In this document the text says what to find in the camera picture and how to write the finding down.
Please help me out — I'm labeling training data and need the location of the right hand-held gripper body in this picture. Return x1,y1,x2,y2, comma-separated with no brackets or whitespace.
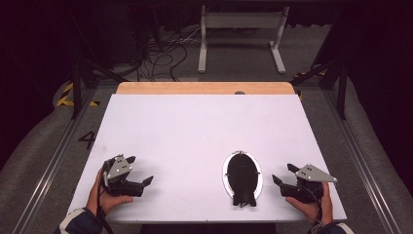
280,163,339,205

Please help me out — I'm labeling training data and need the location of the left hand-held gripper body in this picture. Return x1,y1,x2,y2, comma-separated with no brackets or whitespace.
101,155,145,198

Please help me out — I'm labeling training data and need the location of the oval silver picture frame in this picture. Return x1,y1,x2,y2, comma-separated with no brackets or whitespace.
221,150,263,208

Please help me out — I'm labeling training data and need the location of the person's left hand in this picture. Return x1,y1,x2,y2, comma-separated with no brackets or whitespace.
86,169,134,217

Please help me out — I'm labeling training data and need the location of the person's right hand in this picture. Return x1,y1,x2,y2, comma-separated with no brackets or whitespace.
284,181,335,226

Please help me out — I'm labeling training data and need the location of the black metal stand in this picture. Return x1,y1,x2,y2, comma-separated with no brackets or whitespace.
290,59,349,121
69,58,130,120

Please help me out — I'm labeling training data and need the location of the wooden table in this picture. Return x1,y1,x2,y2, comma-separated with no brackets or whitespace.
116,81,296,96

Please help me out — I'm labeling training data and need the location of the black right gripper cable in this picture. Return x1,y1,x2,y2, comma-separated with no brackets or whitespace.
308,186,325,233

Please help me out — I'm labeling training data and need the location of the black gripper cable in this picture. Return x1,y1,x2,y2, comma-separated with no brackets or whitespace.
96,169,115,234
308,186,325,233

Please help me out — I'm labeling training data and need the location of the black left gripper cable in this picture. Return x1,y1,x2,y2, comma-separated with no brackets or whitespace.
96,169,115,234

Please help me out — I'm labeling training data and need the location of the aluminium floor rail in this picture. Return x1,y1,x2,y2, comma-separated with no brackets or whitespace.
324,89,403,234
13,87,98,234

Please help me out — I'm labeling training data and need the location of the tangle of black floor cables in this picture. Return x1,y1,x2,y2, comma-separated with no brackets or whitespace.
135,27,203,82

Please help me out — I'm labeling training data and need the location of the white metal table frame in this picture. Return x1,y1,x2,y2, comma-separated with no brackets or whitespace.
198,5,290,75

